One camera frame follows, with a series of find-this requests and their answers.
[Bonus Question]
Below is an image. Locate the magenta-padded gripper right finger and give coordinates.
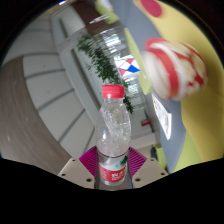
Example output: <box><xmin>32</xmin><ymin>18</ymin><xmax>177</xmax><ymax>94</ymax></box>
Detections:
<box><xmin>127</xmin><ymin>146</ymin><xmax>170</xmax><ymax>190</ymax></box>

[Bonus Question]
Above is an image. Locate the black bag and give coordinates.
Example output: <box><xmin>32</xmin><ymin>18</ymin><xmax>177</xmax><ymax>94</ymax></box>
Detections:
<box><xmin>150</xmin><ymin>144</ymin><xmax>160</xmax><ymax>161</ymax></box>

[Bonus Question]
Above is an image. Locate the clear red-capped water bottle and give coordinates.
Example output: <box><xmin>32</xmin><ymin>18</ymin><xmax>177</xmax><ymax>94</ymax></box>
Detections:
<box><xmin>95</xmin><ymin>84</ymin><xmax>132</xmax><ymax>187</ymax></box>

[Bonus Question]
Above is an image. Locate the group of potted green plants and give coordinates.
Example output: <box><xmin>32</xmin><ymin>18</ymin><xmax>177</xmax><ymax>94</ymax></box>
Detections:
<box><xmin>76</xmin><ymin>32</ymin><xmax>135</xmax><ymax>115</ymax></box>

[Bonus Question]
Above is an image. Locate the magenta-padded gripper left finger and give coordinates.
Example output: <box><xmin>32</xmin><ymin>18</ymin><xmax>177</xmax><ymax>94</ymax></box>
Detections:
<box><xmin>57</xmin><ymin>145</ymin><xmax>100</xmax><ymax>190</ymax></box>

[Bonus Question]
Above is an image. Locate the red and white cup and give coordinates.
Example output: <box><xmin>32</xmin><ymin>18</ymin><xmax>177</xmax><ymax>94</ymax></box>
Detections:
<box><xmin>141</xmin><ymin>37</ymin><xmax>209</xmax><ymax>102</ymax></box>

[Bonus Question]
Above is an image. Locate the white box with coloured triangles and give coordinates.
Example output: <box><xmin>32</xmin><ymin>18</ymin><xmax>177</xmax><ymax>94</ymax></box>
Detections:
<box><xmin>113</xmin><ymin>56</ymin><xmax>141</xmax><ymax>79</ymax></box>

